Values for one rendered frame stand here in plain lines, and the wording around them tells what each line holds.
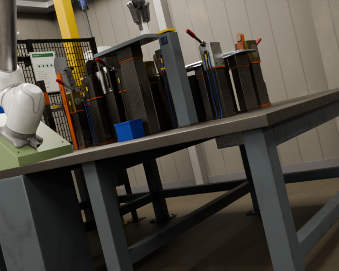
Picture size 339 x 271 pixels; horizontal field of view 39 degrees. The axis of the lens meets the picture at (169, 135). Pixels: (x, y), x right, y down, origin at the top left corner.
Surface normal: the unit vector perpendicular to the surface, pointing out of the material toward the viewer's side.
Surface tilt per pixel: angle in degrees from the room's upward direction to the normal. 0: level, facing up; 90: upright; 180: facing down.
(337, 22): 90
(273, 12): 90
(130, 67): 90
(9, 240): 90
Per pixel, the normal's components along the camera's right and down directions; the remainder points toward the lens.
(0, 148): -0.52, 0.15
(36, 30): 0.80, -0.17
